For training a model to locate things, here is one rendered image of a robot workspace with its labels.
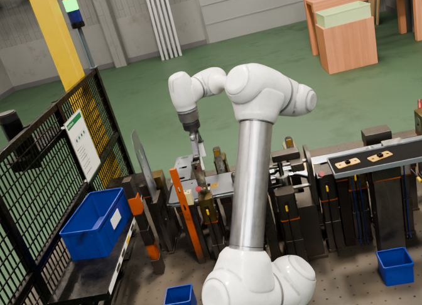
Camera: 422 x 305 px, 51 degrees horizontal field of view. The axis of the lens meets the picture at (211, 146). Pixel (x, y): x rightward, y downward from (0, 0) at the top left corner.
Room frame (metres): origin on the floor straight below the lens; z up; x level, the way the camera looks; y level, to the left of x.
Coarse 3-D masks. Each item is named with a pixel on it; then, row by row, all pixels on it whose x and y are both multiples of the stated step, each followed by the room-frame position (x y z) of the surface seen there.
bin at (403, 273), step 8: (400, 248) 1.31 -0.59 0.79; (384, 256) 1.32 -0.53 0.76; (392, 256) 1.32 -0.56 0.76; (400, 256) 1.31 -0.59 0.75; (408, 256) 1.26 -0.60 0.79; (384, 264) 1.32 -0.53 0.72; (392, 264) 1.32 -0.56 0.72; (400, 264) 1.31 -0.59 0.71; (408, 264) 1.22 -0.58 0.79; (384, 272) 1.24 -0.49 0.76; (392, 272) 1.23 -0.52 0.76; (400, 272) 1.23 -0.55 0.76; (408, 272) 1.22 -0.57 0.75; (384, 280) 1.25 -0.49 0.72; (392, 280) 1.23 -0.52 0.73; (400, 280) 1.23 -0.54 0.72; (408, 280) 1.22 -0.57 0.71
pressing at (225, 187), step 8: (416, 136) 1.74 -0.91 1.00; (376, 144) 1.77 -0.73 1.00; (336, 152) 1.80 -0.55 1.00; (344, 152) 1.78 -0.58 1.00; (312, 160) 1.79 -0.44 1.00; (320, 160) 1.77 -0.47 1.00; (288, 168) 1.77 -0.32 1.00; (208, 176) 1.91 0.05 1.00; (216, 176) 1.89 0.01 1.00; (224, 176) 1.86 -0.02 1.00; (272, 176) 1.73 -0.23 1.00; (304, 176) 1.67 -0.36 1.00; (184, 184) 1.90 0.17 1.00; (192, 184) 1.88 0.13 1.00; (224, 184) 1.79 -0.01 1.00; (232, 184) 1.77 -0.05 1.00; (192, 192) 1.80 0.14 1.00; (216, 192) 1.74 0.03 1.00; (224, 192) 1.72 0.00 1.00; (232, 192) 1.69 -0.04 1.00; (168, 200) 1.79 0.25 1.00; (176, 200) 1.76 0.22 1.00
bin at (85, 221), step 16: (96, 192) 1.74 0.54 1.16; (112, 192) 1.72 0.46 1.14; (80, 208) 1.64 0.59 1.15; (96, 208) 1.74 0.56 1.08; (112, 208) 1.57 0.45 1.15; (128, 208) 1.69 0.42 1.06; (80, 224) 1.60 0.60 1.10; (96, 224) 1.68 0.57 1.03; (112, 224) 1.53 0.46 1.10; (64, 240) 1.46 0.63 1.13; (80, 240) 1.44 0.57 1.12; (96, 240) 1.42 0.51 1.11; (112, 240) 1.48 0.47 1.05; (80, 256) 1.45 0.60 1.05; (96, 256) 1.43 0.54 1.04
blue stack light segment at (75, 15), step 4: (68, 12) 2.49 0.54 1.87; (72, 12) 2.48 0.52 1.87; (76, 12) 2.49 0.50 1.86; (68, 16) 2.50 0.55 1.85; (72, 16) 2.48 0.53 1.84; (76, 16) 2.48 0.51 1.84; (80, 16) 2.50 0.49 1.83; (72, 20) 2.48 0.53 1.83; (76, 20) 2.48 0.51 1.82; (80, 20) 2.49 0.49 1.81
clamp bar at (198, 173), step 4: (196, 160) 1.67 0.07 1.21; (192, 164) 1.64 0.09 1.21; (196, 164) 1.63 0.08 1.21; (200, 164) 1.65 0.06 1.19; (192, 168) 1.64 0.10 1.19; (196, 168) 1.62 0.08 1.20; (200, 168) 1.64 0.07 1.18; (196, 172) 1.64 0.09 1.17; (200, 172) 1.64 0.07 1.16; (196, 176) 1.65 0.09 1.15; (200, 176) 1.64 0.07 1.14; (204, 176) 1.66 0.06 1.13; (196, 180) 1.65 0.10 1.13; (200, 180) 1.65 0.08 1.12; (204, 180) 1.65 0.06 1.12; (200, 184) 1.65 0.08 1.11; (204, 184) 1.65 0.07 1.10; (200, 192) 1.66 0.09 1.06; (208, 192) 1.66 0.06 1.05
